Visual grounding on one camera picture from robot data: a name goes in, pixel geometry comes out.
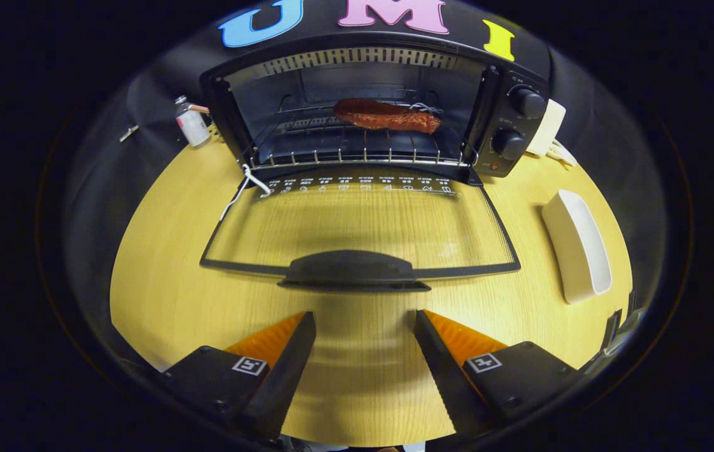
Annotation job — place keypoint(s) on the black toaster oven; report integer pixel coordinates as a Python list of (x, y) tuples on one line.
[(357, 270)]

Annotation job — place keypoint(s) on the white bread toaster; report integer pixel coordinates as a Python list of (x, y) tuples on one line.
[(548, 125)]

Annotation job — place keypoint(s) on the brown meat slice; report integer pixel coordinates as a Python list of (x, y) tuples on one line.
[(382, 116)]

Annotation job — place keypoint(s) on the white rectangular plate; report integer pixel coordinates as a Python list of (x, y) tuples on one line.
[(576, 251)]

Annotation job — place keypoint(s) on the clear plastic bottle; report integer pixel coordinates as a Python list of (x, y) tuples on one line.
[(192, 125)]

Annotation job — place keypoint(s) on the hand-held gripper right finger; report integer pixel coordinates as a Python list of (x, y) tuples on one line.
[(445, 376)]

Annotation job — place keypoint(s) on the small metal clip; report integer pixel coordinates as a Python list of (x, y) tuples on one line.
[(128, 133)]

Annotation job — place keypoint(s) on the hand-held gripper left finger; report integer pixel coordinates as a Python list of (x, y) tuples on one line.
[(285, 376)]

